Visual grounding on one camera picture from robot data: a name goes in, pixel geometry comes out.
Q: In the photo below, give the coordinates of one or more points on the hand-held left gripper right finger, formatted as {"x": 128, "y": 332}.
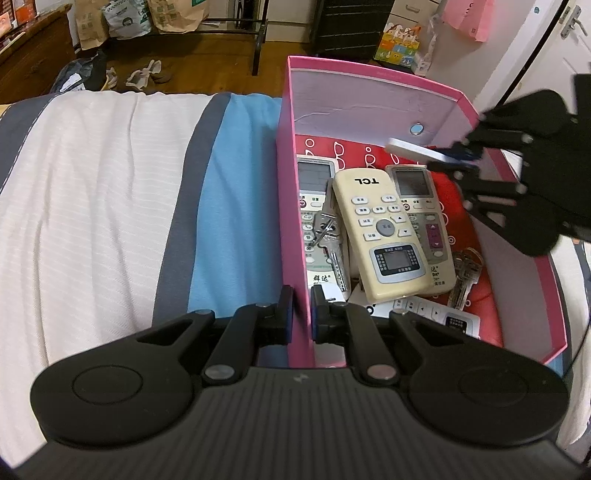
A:
{"x": 318, "y": 318}

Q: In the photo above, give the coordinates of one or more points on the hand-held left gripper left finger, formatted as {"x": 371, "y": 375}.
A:
{"x": 284, "y": 318}

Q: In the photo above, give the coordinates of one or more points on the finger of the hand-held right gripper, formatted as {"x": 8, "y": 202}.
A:
{"x": 489, "y": 194}
{"x": 498, "y": 139}

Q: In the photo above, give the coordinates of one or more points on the white remote with purple buttons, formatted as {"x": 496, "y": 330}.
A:
{"x": 415, "y": 182}

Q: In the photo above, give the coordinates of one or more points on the white slab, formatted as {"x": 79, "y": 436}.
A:
{"x": 415, "y": 150}

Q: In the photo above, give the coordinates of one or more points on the pink cardboard box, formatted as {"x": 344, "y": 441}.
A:
{"x": 293, "y": 207}

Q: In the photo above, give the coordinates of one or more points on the cream remote control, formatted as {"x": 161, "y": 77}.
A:
{"x": 369, "y": 194}

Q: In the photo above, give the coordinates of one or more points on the metal key bunch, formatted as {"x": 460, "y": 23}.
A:
{"x": 334, "y": 258}
{"x": 464, "y": 277}

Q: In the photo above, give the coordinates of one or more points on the white door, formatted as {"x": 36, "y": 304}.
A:
{"x": 549, "y": 55}

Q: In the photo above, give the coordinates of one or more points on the red printed bag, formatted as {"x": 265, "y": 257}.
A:
{"x": 480, "y": 295}

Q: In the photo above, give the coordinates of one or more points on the white plastic bag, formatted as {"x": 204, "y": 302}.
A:
{"x": 425, "y": 60}

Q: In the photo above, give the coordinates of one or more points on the thin white card remote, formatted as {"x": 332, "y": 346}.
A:
{"x": 429, "y": 314}

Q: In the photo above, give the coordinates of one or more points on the pink shopping bag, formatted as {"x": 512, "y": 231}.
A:
{"x": 471, "y": 18}

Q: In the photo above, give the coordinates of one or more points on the colourful gift bag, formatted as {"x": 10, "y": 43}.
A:
{"x": 397, "y": 46}

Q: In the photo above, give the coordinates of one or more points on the white remote with grey screen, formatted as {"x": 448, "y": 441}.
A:
{"x": 311, "y": 175}

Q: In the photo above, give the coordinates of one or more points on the black suitcase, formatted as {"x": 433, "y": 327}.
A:
{"x": 351, "y": 27}

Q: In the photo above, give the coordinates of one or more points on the slippers on floor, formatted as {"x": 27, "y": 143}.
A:
{"x": 143, "y": 74}

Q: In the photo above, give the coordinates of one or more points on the dark bag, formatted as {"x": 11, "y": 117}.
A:
{"x": 78, "y": 74}

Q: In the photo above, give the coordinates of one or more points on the brown paper bag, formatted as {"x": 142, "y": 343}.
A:
{"x": 175, "y": 14}
{"x": 90, "y": 27}

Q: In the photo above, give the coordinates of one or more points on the white and green bag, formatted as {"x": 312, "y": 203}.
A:
{"x": 124, "y": 18}

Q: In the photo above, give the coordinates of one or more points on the wooden nightstand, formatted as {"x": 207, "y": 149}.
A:
{"x": 37, "y": 60}

